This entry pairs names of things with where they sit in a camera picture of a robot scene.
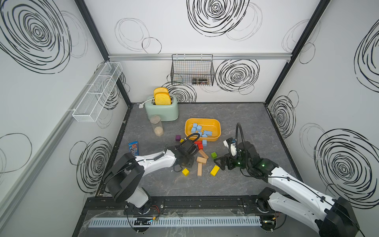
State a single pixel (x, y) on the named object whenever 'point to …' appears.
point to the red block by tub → (200, 146)
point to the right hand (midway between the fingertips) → (220, 159)
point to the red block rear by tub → (198, 142)
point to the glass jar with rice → (155, 121)
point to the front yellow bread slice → (162, 98)
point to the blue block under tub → (205, 142)
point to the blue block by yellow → (195, 125)
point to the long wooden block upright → (199, 169)
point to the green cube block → (213, 155)
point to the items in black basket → (200, 81)
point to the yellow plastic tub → (208, 124)
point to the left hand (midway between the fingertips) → (189, 161)
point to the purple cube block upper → (178, 138)
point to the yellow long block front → (214, 170)
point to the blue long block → (208, 133)
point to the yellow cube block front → (185, 172)
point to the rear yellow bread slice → (161, 90)
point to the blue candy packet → (134, 144)
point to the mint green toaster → (166, 112)
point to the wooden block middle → (201, 159)
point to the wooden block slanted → (203, 154)
